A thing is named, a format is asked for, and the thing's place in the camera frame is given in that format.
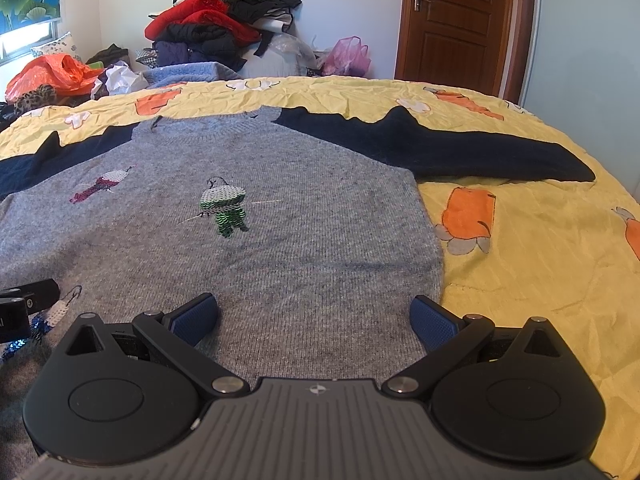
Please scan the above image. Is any grey navy knit sweater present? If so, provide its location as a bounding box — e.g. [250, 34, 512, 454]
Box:
[1, 107, 605, 479]

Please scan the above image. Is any yellow cartoon print bedspread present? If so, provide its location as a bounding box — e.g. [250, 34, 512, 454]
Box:
[1, 77, 639, 479]

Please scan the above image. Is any leopard print cloth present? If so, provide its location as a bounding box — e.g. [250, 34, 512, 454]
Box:
[14, 84, 58, 115]

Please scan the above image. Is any orange plastic bag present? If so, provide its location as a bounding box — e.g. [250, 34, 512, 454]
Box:
[4, 53, 104, 102]

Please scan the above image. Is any white crumpled plastic bag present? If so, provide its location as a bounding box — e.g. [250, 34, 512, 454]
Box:
[90, 61, 149, 100]

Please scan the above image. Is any floral patterned pillow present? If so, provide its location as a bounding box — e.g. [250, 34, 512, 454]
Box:
[30, 32, 82, 62]

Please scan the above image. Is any blue knit blanket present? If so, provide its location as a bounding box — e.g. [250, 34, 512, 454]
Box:
[141, 62, 241, 89]

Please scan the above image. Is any dark navy jacket on pile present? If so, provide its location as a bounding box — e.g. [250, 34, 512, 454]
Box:
[153, 24, 246, 72]

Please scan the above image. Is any pink plastic bag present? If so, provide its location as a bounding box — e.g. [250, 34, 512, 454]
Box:
[322, 36, 371, 77]

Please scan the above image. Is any clear plastic bag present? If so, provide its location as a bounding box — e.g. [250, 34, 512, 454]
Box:
[260, 32, 319, 77]

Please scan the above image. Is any brown wooden door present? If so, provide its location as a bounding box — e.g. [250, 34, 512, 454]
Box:
[395, 0, 538, 102]

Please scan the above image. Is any red garment on pile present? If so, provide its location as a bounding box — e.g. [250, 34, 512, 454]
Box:
[144, 0, 260, 47]

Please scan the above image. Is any silver door handle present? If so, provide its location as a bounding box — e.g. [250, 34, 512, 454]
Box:
[413, 0, 432, 12]

